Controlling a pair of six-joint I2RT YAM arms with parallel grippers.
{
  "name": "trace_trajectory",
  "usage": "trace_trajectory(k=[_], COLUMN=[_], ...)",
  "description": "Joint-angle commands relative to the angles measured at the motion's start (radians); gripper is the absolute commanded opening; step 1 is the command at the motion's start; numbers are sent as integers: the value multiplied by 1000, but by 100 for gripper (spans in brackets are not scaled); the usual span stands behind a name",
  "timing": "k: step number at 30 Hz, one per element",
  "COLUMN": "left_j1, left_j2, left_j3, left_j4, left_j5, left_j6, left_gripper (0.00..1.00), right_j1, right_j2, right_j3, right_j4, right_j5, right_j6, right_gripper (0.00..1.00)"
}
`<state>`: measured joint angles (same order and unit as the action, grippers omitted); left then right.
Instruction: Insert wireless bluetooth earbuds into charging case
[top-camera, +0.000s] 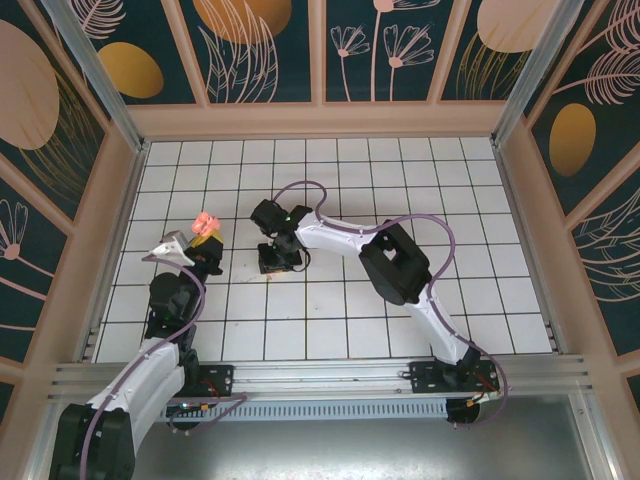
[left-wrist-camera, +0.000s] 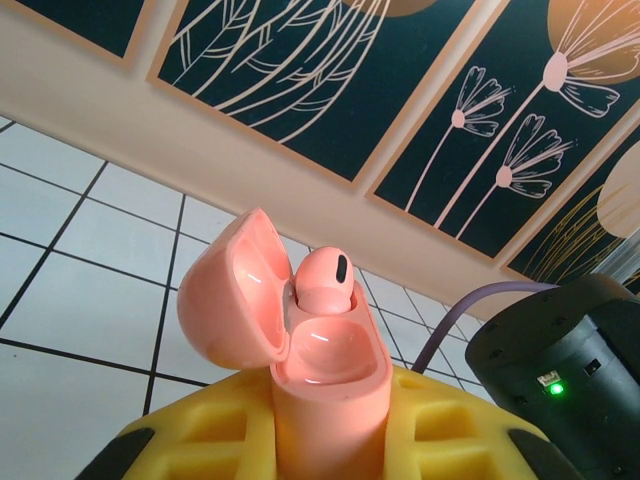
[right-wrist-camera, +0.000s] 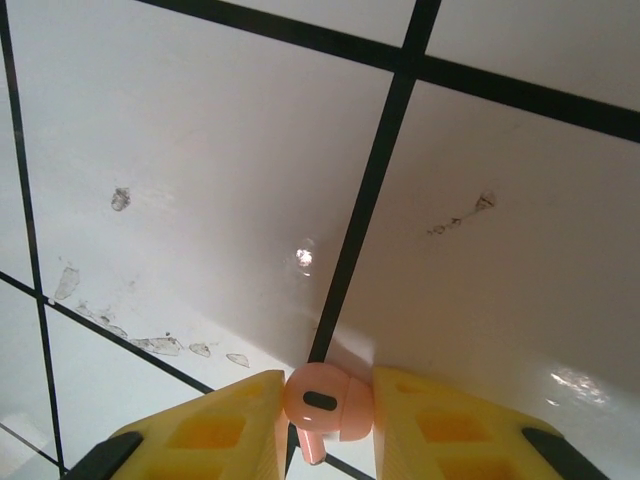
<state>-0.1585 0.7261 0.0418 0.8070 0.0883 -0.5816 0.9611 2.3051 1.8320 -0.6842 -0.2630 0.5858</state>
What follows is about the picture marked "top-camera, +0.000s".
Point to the salmon rounded rectangular charging case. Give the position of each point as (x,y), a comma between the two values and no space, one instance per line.
(201,223)

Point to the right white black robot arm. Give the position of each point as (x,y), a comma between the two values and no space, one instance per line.
(395,270)

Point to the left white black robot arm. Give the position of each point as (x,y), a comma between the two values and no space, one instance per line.
(135,380)

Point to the grey metal sheet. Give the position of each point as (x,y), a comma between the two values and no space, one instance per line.
(325,450)

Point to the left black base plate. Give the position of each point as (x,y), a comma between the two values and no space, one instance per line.
(220,375)

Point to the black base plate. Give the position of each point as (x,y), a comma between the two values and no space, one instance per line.
(422,377)
(220,375)

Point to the aluminium mounting rail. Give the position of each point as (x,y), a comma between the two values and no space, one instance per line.
(325,372)

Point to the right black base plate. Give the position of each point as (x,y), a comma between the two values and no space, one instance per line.
(422,377)

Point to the aluminium frame post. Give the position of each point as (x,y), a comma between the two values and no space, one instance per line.
(530,75)
(100,75)

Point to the metal side bracket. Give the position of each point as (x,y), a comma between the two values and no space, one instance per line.
(555,337)

